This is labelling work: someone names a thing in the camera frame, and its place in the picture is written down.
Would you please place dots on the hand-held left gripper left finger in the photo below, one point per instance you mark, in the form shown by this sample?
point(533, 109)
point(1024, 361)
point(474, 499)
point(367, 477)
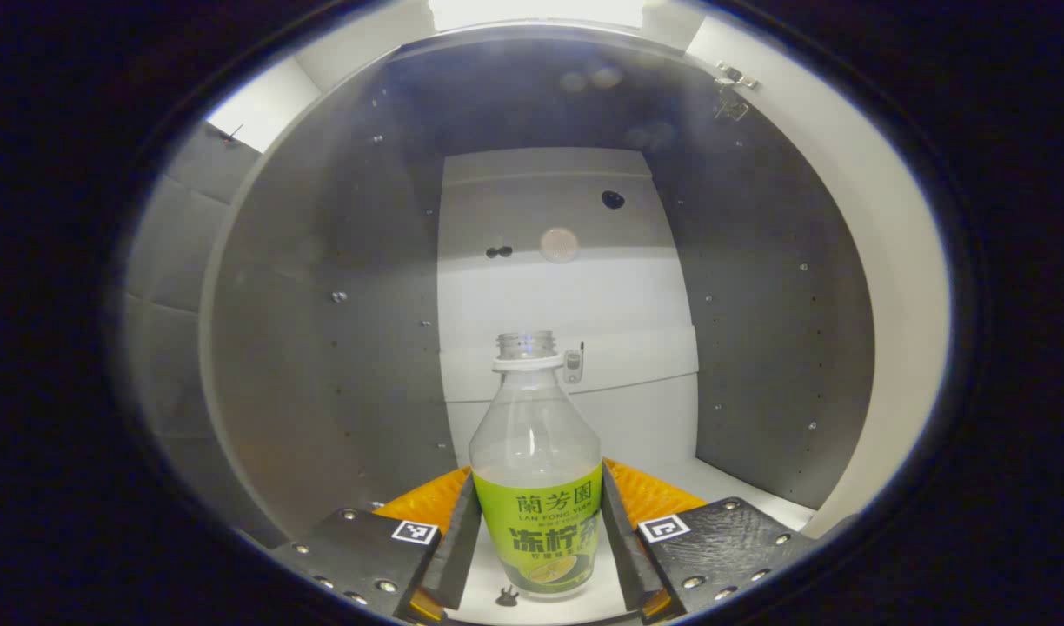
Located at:
point(461, 548)

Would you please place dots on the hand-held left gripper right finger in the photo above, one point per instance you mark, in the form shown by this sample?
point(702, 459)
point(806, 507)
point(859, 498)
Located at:
point(621, 548)

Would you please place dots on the green label plastic bottle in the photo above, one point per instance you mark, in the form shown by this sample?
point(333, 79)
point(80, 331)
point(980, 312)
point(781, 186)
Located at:
point(536, 522)

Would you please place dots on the grey cabinet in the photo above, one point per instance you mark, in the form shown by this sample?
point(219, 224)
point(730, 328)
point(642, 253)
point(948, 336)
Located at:
point(341, 261)

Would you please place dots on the white cabinet door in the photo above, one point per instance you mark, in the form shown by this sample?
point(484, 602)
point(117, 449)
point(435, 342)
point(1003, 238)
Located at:
point(888, 261)

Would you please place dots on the metal door hinge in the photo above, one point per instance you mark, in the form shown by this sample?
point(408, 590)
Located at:
point(734, 87)

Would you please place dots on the ceiling light panel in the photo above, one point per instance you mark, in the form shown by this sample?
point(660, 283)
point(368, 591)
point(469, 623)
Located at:
point(536, 13)

